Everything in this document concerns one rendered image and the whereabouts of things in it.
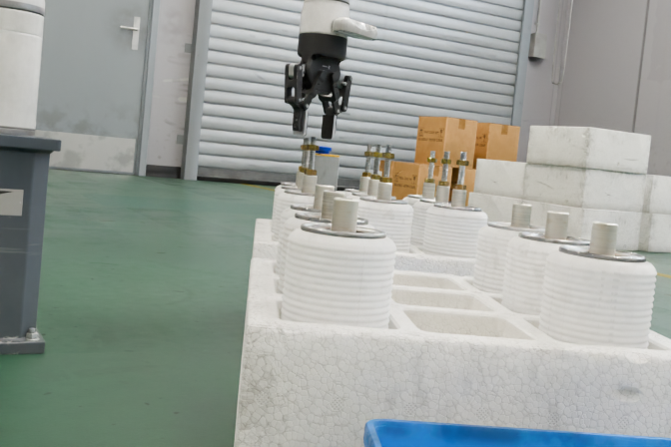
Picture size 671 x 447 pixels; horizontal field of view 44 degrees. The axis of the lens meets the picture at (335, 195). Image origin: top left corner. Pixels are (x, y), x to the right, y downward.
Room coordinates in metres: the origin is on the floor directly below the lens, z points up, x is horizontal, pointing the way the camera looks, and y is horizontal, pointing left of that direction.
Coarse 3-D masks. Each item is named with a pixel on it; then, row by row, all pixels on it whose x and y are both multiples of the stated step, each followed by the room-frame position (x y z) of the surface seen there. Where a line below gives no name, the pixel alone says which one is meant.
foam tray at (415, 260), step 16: (256, 224) 1.45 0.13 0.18; (256, 240) 1.20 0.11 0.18; (272, 240) 1.22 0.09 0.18; (256, 256) 1.19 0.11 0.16; (272, 256) 1.19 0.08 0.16; (400, 256) 1.21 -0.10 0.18; (416, 256) 1.22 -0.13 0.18; (432, 256) 1.22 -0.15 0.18; (448, 256) 1.24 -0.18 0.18; (448, 272) 1.22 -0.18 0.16; (464, 272) 1.22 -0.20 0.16
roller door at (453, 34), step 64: (256, 0) 6.52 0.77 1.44; (384, 0) 7.06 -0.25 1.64; (448, 0) 7.37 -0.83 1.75; (512, 0) 7.70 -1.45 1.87; (192, 64) 6.31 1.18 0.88; (256, 64) 6.54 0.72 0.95; (384, 64) 7.11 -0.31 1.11; (448, 64) 7.42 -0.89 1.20; (512, 64) 7.76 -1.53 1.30; (192, 128) 6.28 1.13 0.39; (256, 128) 6.57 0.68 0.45; (320, 128) 6.85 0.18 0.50; (384, 128) 7.12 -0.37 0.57
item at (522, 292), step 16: (512, 240) 0.86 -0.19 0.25; (528, 240) 0.84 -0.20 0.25; (512, 256) 0.85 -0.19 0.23; (528, 256) 0.83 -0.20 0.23; (544, 256) 0.82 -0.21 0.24; (512, 272) 0.84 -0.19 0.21; (528, 272) 0.83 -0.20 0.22; (544, 272) 0.82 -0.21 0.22; (512, 288) 0.84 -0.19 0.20; (528, 288) 0.82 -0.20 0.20; (512, 304) 0.84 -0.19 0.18; (528, 304) 0.82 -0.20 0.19
